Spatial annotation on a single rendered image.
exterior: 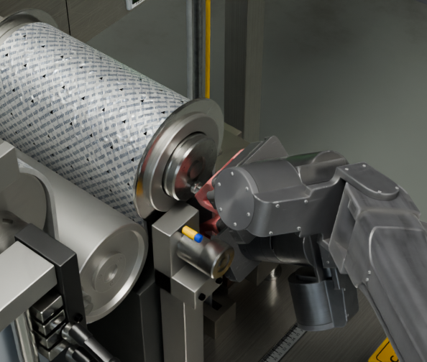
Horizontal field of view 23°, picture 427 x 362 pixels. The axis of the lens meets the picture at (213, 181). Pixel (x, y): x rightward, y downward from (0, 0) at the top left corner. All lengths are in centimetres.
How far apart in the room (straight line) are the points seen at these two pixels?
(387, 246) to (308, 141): 214
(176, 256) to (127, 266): 6
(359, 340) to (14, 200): 62
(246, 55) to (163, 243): 110
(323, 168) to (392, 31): 247
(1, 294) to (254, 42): 148
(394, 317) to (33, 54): 55
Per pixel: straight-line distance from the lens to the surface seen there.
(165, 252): 113
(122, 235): 111
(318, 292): 116
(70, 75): 115
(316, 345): 140
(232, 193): 92
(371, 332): 142
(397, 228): 88
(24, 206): 96
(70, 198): 112
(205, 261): 111
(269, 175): 92
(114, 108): 110
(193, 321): 124
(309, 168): 95
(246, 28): 214
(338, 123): 305
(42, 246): 80
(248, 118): 231
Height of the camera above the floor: 203
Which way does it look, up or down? 45 degrees down
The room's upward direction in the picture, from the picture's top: straight up
